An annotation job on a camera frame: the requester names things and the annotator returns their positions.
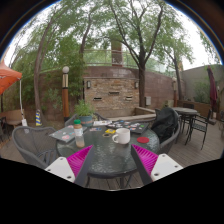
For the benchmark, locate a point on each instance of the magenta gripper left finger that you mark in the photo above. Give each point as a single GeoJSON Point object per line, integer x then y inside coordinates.
{"type": "Point", "coordinates": [75, 167]}

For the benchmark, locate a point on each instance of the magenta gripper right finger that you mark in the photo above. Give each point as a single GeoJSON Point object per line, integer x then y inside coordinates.
{"type": "Point", "coordinates": [151, 166]}

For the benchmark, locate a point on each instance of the grey chair right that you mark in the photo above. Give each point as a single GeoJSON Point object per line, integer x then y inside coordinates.
{"type": "Point", "coordinates": [165, 146]}

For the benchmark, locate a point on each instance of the red round coaster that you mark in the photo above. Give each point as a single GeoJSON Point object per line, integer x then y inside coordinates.
{"type": "Point", "coordinates": [143, 140]}

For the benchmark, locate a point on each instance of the round glass patio table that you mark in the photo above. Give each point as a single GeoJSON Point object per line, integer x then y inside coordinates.
{"type": "Point", "coordinates": [112, 160]}

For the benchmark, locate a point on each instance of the grey laptop with stickers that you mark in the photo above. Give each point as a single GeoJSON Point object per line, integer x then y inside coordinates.
{"type": "Point", "coordinates": [65, 134]}

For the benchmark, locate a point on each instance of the plastic bottle with orange cap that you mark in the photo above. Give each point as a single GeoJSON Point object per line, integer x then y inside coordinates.
{"type": "Point", "coordinates": [78, 131]}

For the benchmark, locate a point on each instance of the white ceramic mug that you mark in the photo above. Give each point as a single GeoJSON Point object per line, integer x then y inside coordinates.
{"type": "Point", "coordinates": [122, 136]}

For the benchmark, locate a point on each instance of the dark laptop with stickers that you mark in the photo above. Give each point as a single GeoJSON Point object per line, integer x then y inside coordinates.
{"type": "Point", "coordinates": [134, 127]}

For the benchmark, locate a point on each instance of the grey mesh chair left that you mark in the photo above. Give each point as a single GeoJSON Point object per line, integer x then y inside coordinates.
{"type": "Point", "coordinates": [36, 145]}

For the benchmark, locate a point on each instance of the dark round coaster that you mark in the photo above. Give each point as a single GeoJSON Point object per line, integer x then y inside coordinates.
{"type": "Point", "coordinates": [106, 135]}

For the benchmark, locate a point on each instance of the black jacket on chair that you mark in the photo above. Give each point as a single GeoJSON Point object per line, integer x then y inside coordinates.
{"type": "Point", "coordinates": [165, 124]}

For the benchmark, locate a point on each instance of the yellow small card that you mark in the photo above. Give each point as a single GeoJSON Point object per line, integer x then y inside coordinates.
{"type": "Point", "coordinates": [110, 131]}

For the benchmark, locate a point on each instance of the potted green plant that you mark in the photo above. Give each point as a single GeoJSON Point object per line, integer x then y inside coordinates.
{"type": "Point", "coordinates": [85, 111]}

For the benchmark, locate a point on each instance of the round background patio table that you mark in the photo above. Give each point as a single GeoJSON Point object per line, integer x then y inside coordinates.
{"type": "Point", "coordinates": [185, 113]}

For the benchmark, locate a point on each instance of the black metal chair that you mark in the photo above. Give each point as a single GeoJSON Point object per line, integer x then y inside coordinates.
{"type": "Point", "coordinates": [199, 123]}

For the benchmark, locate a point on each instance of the closed maroon patio umbrella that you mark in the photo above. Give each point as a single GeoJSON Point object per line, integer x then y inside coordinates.
{"type": "Point", "coordinates": [213, 91]}

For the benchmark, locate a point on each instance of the orange canopy tent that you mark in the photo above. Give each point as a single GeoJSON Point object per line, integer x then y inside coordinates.
{"type": "Point", "coordinates": [8, 77]}

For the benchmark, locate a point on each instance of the wooden lamp post globe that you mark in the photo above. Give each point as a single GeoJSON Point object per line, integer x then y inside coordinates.
{"type": "Point", "coordinates": [65, 101]}

